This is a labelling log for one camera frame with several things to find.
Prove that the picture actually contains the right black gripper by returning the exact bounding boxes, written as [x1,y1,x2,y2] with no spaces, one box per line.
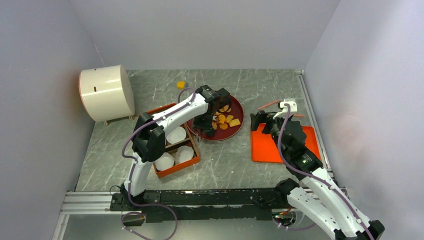
[250,110,292,157]

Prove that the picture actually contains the metal tongs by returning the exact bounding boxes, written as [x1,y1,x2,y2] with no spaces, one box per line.
[196,128,202,144]

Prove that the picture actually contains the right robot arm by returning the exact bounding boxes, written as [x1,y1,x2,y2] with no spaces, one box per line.
[250,110,385,240]

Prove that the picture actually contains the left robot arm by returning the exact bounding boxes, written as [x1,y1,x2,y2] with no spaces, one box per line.
[121,85,232,210]

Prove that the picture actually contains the orange chopstick upper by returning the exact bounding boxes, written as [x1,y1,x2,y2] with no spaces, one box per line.
[257,99,281,110]

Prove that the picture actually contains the dark red round plate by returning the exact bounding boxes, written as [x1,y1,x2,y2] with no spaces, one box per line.
[186,95,244,141]

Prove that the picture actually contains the yellow rectangular cookie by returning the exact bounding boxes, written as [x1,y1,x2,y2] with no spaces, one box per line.
[228,118,241,127]

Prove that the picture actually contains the orange flat tray lid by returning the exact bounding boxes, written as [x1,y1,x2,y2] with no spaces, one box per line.
[250,123,321,164]

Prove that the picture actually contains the yellow cube block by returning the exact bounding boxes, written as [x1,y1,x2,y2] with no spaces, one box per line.
[176,81,187,90]

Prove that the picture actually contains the white paper cup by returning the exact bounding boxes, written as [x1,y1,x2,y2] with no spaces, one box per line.
[166,126,187,145]
[154,152,175,172]
[175,145,195,164]

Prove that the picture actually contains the orange compartment box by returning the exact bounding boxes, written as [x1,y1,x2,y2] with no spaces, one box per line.
[132,103,200,181]

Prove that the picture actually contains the white cylindrical container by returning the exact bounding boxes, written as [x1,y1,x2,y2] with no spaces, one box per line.
[78,65,135,125]

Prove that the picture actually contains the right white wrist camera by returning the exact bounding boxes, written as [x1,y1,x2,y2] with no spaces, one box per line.
[272,98,298,119]

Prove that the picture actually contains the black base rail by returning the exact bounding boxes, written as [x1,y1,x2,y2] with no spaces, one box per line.
[109,187,290,223]

